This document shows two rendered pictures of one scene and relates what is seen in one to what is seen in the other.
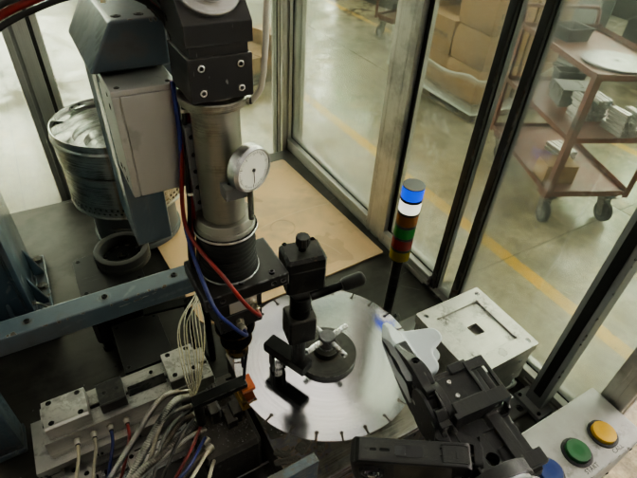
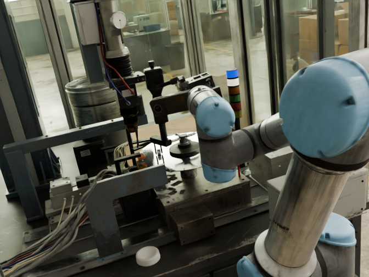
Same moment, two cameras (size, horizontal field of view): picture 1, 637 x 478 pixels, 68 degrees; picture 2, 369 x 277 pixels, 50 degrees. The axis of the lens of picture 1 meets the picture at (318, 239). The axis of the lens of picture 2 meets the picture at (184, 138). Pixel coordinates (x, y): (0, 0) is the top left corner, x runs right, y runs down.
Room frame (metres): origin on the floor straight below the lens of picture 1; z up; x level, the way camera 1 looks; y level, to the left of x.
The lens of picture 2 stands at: (-0.68, -0.38, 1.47)
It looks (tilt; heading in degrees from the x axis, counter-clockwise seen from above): 21 degrees down; 16
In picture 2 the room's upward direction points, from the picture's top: 9 degrees counter-clockwise
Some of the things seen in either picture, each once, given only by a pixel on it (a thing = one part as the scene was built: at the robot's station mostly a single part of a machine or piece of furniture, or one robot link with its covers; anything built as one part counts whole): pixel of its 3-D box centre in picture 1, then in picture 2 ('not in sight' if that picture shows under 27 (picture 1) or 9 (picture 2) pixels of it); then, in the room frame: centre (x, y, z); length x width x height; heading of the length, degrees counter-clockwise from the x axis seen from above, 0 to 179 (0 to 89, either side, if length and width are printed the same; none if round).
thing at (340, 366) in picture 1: (325, 349); (184, 145); (0.53, -0.03, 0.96); 0.11 x 0.11 x 0.03
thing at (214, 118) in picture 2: not in sight; (212, 114); (0.10, -0.22, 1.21); 0.11 x 0.08 x 0.09; 23
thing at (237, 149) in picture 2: not in sight; (223, 153); (0.12, -0.23, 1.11); 0.11 x 0.08 x 0.11; 132
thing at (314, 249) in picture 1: (300, 290); (156, 93); (0.47, 0.02, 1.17); 0.06 x 0.05 x 0.20; 113
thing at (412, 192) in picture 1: (412, 191); (231, 73); (0.80, -0.18, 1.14); 0.05 x 0.04 x 0.03; 32
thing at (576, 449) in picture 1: (576, 452); not in sight; (0.41, -0.46, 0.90); 0.04 x 0.04 x 0.02
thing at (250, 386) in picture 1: (224, 400); (130, 165); (0.43, 0.14, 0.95); 0.10 x 0.03 x 0.07; 122
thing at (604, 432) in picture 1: (602, 433); not in sight; (0.44, -0.52, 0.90); 0.04 x 0.04 x 0.02
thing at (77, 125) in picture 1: (128, 178); (103, 114); (1.09, 0.53, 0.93); 0.31 x 0.31 x 0.36
